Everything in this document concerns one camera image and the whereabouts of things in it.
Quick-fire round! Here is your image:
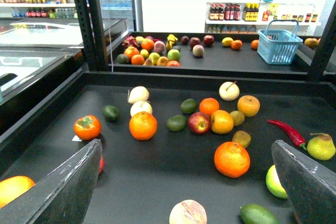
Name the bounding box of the yellow orange apple right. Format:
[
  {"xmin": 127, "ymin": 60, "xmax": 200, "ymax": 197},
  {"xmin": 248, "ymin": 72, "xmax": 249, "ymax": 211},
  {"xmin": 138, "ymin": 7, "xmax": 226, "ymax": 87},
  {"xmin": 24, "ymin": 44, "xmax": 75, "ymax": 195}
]
[{"xmin": 237, "ymin": 95, "xmax": 260, "ymax": 117}]

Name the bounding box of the yellow green pear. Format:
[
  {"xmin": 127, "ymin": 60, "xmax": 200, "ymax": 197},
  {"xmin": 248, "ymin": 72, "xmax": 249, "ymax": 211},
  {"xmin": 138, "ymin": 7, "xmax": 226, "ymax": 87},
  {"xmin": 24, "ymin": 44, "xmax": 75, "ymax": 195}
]
[{"xmin": 307, "ymin": 133, "xmax": 335, "ymax": 161}]

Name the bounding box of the small orange tangerine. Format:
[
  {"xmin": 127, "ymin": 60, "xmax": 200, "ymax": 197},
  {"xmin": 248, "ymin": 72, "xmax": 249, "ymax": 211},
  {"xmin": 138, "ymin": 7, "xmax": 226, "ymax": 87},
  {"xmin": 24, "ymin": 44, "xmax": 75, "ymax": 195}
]
[{"xmin": 199, "ymin": 98, "xmax": 220, "ymax": 116}]

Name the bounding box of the white pear lower left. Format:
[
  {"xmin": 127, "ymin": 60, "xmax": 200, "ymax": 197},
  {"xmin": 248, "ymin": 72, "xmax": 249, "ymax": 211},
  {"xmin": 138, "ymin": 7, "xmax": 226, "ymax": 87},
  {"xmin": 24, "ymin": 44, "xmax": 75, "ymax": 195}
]
[{"xmin": 130, "ymin": 101, "xmax": 153, "ymax": 117}]

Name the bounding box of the green lime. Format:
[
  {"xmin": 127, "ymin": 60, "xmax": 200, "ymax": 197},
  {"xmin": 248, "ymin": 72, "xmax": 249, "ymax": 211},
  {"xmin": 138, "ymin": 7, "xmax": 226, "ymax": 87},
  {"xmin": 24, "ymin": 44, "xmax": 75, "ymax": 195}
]
[
  {"xmin": 166, "ymin": 115, "xmax": 187, "ymax": 132},
  {"xmin": 180, "ymin": 98, "xmax": 198, "ymax": 114}
]

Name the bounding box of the orange mango far left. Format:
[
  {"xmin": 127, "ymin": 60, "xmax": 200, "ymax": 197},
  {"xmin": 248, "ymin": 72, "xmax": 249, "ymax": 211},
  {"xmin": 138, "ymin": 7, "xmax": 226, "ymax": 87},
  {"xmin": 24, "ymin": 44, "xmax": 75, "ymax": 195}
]
[{"xmin": 1, "ymin": 176, "xmax": 35, "ymax": 208}]

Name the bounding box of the white wall goods shelf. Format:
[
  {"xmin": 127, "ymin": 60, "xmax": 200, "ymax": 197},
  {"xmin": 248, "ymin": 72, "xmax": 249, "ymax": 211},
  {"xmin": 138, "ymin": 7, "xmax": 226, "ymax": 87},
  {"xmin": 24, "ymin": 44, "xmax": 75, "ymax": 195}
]
[{"xmin": 205, "ymin": 0, "xmax": 324, "ymax": 36}]

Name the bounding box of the small blue basket far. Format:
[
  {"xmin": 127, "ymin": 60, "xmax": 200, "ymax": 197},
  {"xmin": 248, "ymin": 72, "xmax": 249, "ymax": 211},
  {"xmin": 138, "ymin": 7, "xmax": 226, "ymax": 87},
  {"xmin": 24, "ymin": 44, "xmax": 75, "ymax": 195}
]
[{"xmin": 257, "ymin": 19, "xmax": 303, "ymax": 65}]

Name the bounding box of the brown kiwi lower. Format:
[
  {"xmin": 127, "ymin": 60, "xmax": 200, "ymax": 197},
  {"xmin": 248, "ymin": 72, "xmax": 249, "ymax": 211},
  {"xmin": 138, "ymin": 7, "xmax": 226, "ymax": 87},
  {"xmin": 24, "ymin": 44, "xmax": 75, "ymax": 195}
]
[{"xmin": 232, "ymin": 131, "xmax": 251, "ymax": 148}]

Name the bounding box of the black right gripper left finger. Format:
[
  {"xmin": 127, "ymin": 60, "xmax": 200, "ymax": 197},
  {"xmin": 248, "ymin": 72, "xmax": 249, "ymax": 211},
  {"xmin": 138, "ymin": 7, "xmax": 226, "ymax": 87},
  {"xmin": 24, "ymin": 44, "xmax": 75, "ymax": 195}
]
[{"xmin": 1, "ymin": 139, "xmax": 102, "ymax": 223}]

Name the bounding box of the far black fruit shelf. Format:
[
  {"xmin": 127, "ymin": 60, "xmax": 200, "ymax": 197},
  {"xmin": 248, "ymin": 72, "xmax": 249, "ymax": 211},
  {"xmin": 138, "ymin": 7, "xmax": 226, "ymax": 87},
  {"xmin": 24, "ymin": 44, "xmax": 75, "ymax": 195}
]
[{"xmin": 111, "ymin": 34, "xmax": 335, "ymax": 80}]

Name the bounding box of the green kiwi upper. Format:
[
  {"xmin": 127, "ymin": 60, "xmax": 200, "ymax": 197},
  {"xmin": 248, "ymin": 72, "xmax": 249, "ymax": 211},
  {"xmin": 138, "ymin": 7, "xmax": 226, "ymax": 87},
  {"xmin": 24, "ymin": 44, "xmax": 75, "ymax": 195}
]
[{"xmin": 230, "ymin": 110, "xmax": 245, "ymax": 126}]

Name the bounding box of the red apple center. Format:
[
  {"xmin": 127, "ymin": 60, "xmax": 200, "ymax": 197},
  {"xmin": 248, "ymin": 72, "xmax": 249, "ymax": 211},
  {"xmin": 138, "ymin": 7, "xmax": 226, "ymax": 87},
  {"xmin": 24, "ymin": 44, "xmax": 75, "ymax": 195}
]
[{"xmin": 188, "ymin": 112, "xmax": 211, "ymax": 135}]

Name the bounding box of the white pear with stem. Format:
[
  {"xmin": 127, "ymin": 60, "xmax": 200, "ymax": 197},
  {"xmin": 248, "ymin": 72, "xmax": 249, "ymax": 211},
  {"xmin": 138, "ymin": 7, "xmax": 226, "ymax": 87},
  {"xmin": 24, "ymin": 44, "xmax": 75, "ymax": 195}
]
[{"xmin": 219, "ymin": 81, "xmax": 240, "ymax": 101}]

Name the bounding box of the orange center left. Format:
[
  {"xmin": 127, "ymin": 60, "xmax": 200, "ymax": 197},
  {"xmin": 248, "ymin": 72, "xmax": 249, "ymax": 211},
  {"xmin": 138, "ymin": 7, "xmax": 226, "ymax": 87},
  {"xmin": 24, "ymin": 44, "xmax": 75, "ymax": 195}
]
[{"xmin": 129, "ymin": 111, "xmax": 158, "ymax": 141}]

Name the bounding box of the green lime upper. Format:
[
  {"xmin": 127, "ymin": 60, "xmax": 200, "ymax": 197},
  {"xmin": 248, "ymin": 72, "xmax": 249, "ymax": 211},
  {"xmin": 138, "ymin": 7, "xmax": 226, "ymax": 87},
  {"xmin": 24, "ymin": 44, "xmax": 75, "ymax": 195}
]
[{"xmin": 180, "ymin": 98, "xmax": 198, "ymax": 114}]

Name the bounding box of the yellow orange apple center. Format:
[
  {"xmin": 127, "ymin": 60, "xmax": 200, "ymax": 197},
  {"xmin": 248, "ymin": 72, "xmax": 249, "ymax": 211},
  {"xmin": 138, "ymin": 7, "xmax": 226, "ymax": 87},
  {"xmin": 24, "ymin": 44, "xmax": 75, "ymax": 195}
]
[{"xmin": 211, "ymin": 110, "xmax": 234, "ymax": 134}]

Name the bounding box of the green avocado near front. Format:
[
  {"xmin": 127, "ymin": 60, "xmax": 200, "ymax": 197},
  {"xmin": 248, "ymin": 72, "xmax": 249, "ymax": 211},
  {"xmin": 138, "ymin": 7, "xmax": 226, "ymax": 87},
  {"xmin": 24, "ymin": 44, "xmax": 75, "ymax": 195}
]
[{"xmin": 240, "ymin": 204, "xmax": 279, "ymax": 224}]

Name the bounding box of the red apple near left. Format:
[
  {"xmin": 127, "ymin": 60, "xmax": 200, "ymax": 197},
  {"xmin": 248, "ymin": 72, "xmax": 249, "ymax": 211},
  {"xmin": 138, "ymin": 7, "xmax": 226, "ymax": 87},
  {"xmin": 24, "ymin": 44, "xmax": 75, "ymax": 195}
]
[{"xmin": 99, "ymin": 156, "xmax": 104, "ymax": 174}]

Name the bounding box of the white pear upper left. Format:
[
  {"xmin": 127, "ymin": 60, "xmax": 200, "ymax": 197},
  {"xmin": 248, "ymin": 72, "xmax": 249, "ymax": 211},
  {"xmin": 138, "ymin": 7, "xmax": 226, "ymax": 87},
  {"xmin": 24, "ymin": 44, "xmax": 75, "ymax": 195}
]
[{"xmin": 128, "ymin": 86, "xmax": 150, "ymax": 104}]

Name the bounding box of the red apple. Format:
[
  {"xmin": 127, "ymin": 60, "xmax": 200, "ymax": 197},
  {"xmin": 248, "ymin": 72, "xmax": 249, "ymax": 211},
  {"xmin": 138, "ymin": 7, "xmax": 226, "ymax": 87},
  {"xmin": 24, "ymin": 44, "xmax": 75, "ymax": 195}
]
[
  {"xmin": 188, "ymin": 112, "xmax": 211, "ymax": 135},
  {"xmin": 99, "ymin": 156, "xmax": 104, "ymax": 174}
]

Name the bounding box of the large orange near right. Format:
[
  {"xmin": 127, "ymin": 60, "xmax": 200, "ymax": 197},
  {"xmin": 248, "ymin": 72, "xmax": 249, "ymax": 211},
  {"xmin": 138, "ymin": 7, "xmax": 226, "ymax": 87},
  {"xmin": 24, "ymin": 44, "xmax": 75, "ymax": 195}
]
[{"xmin": 214, "ymin": 142, "xmax": 250, "ymax": 178}]

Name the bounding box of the green lime lower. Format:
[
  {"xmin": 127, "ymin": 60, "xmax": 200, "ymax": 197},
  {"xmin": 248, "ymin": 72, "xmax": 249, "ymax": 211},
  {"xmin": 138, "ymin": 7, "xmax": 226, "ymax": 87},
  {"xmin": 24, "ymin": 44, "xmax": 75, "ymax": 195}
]
[{"xmin": 166, "ymin": 115, "xmax": 187, "ymax": 132}]

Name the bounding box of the pile of far fruits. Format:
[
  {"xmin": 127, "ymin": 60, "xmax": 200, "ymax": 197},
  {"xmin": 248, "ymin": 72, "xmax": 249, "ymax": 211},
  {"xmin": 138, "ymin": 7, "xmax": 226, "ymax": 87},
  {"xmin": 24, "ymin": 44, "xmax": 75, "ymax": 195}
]
[{"xmin": 116, "ymin": 34, "xmax": 181, "ymax": 67}]

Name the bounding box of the black shelf post left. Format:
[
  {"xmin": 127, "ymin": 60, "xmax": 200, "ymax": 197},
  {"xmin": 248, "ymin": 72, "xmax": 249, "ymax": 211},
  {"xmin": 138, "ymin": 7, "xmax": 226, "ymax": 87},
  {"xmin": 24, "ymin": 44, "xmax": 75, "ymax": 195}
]
[{"xmin": 74, "ymin": 0, "xmax": 109, "ymax": 71}]

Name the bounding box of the dark green avocado left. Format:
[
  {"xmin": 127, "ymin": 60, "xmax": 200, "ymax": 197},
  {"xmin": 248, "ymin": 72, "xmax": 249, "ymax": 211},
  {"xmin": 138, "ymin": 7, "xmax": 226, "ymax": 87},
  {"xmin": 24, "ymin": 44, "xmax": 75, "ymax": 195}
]
[{"xmin": 102, "ymin": 105, "xmax": 120, "ymax": 122}]

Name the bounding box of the orange persimmon green calyx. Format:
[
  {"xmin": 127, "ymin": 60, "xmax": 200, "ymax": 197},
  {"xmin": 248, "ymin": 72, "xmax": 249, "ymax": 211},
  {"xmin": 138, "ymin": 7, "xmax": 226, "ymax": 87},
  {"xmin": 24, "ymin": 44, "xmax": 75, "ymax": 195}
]
[{"xmin": 73, "ymin": 115, "xmax": 101, "ymax": 141}]

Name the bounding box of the pink white peach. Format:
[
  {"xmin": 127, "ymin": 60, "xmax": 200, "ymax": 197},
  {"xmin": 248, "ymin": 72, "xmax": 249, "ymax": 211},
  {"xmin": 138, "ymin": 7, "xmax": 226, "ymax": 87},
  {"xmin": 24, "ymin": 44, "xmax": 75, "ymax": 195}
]
[{"xmin": 169, "ymin": 199, "xmax": 207, "ymax": 224}]

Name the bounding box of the bright green apple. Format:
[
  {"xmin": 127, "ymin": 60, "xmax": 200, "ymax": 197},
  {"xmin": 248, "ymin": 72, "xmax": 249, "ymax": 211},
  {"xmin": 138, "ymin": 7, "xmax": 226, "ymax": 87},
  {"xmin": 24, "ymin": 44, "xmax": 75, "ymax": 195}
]
[{"xmin": 266, "ymin": 165, "xmax": 288, "ymax": 199}]

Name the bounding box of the yellow orange apple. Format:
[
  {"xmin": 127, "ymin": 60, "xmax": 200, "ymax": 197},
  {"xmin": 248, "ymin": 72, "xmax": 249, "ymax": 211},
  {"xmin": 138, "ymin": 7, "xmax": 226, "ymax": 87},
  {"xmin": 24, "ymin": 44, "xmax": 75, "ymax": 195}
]
[
  {"xmin": 237, "ymin": 95, "xmax": 260, "ymax": 117},
  {"xmin": 211, "ymin": 110, "xmax": 234, "ymax": 134}
]

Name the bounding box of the red chili pepper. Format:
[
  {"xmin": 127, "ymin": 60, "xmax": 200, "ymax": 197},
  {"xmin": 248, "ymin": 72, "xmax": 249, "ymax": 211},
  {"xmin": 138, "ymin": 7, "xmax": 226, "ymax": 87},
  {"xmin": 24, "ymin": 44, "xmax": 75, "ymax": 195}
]
[{"xmin": 267, "ymin": 120, "xmax": 307, "ymax": 151}]

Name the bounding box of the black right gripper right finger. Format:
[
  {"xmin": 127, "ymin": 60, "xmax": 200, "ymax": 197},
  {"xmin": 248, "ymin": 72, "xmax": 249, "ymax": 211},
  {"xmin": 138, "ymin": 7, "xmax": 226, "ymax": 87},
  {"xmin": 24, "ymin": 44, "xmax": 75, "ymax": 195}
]
[{"xmin": 271, "ymin": 140, "xmax": 335, "ymax": 223}]

